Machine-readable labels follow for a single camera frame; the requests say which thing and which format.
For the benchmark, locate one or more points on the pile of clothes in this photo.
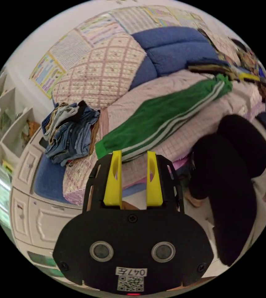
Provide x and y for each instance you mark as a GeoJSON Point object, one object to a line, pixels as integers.
{"type": "Point", "coordinates": [70, 137]}

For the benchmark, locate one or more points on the white panelled bed board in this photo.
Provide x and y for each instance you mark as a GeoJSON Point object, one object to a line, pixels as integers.
{"type": "Point", "coordinates": [37, 216]}

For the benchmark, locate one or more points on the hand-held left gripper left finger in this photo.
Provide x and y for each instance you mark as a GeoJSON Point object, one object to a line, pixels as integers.
{"type": "Point", "coordinates": [113, 181]}

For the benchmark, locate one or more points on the person's body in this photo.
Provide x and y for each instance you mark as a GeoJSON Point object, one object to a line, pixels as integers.
{"type": "Point", "coordinates": [228, 177]}

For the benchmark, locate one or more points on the bed with pink checked quilt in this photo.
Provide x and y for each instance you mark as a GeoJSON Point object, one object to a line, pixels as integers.
{"type": "Point", "coordinates": [184, 139]}

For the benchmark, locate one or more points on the green sweatpants with white stripes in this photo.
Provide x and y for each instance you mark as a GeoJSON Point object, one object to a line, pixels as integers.
{"type": "Point", "coordinates": [161, 116]}

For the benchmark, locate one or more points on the pink quilted pillow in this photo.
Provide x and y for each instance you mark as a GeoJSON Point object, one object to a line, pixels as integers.
{"type": "Point", "coordinates": [100, 74]}

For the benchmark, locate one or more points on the white shelf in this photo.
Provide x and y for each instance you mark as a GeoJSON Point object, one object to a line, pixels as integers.
{"type": "Point", "coordinates": [5, 121]}

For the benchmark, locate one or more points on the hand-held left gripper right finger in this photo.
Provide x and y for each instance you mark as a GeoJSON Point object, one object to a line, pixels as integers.
{"type": "Point", "coordinates": [154, 184]}

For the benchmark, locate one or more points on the blue folded blanket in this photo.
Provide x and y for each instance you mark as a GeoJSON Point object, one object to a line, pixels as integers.
{"type": "Point", "coordinates": [177, 51]}

